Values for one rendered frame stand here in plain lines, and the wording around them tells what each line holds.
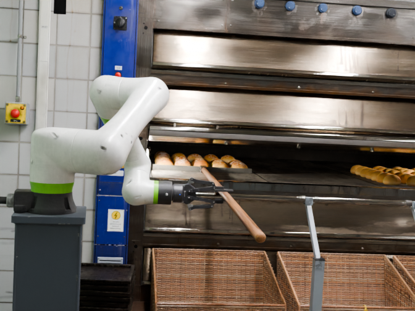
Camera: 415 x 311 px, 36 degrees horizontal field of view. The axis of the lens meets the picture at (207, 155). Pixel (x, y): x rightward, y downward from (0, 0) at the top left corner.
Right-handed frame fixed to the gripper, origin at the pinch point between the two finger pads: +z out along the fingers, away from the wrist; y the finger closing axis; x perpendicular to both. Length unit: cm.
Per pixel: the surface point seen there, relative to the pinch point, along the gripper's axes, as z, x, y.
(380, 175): 95, -83, -3
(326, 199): 47, -18, 3
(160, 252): -22, -51, 36
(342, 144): 60, -41, -20
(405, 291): 89, -25, 44
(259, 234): 0, 80, -1
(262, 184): 26, -56, 2
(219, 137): 1.8, -40.9, -20.6
